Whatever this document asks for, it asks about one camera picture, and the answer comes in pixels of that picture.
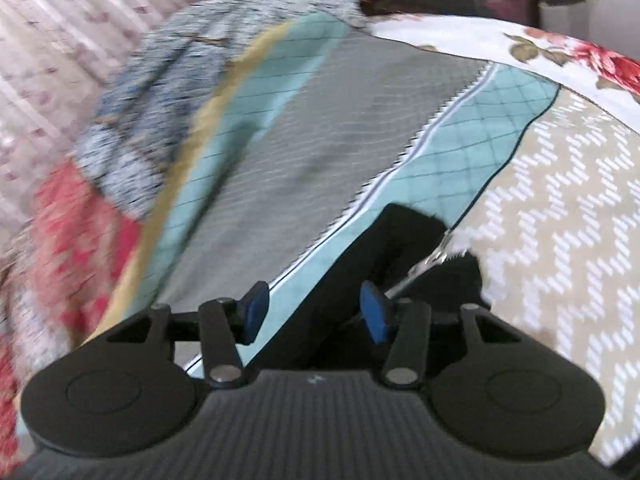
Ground white rose print cloth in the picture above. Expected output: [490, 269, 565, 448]
[369, 12, 640, 136]

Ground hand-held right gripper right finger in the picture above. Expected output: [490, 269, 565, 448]
[360, 280, 526, 390]

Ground black pants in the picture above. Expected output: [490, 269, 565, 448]
[250, 203, 493, 371]

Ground patterned patchwork bed sheet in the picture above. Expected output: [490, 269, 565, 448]
[15, 10, 640, 466]

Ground beige leaf print curtain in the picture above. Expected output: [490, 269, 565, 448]
[0, 0, 213, 241]

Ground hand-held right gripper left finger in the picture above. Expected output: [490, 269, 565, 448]
[107, 280, 271, 391]

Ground red floral blanket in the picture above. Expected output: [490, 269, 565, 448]
[0, 160, 146, 466]

